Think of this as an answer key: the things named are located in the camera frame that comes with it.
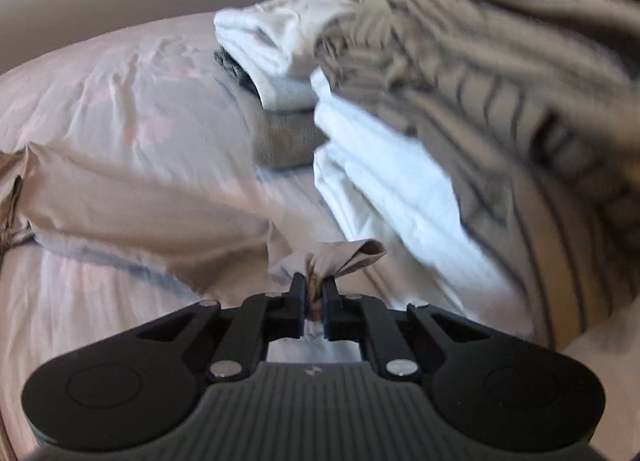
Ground white folded towel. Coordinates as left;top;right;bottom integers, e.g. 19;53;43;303
214;0;361;112

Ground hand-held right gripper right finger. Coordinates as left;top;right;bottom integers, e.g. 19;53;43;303
322;275;493;382

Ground striped grey blanket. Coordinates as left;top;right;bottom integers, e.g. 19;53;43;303
315;0;640;352

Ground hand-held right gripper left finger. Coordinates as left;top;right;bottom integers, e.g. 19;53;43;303
137;272;307;382

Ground grey brown folded cloth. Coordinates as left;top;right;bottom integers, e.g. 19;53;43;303
252;108;331;169

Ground polka dot bed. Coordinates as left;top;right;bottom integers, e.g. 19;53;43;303
0;11;640;461

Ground beige shirt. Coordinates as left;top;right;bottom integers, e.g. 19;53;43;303
0;144;388;337

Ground white garment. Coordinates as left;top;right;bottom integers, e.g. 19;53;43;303
310;68;506;322

